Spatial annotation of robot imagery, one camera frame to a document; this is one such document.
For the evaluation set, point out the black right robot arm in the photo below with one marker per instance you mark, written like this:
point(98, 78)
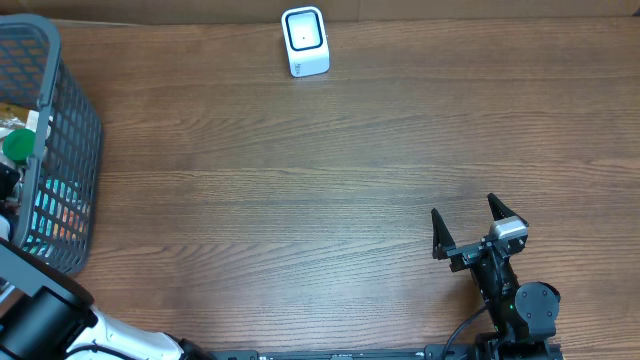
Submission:
point(523, 315)

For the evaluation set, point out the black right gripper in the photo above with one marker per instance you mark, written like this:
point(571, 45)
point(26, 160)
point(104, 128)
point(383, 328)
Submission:
point(466, 255)

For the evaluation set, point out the teal snack packet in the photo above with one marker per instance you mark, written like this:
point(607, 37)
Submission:
point(60, 217)

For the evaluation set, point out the grey plastic mesh basket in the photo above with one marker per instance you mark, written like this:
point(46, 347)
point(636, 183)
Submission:
point(69, 136)

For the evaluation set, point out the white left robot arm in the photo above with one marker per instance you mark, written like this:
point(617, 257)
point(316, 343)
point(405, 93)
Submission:
point(55, 318)

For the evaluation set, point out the white barcode scanner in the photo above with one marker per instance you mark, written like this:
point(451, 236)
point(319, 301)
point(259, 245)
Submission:
point(306, 41)

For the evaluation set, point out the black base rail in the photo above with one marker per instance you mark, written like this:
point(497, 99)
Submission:
point(340, 354)

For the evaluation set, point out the cream brown snack pouch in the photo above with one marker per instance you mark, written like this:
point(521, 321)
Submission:
point(14, 117)

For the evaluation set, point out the green lid seasoning jar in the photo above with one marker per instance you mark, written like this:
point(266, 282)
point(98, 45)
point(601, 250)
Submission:
point(18, 145)

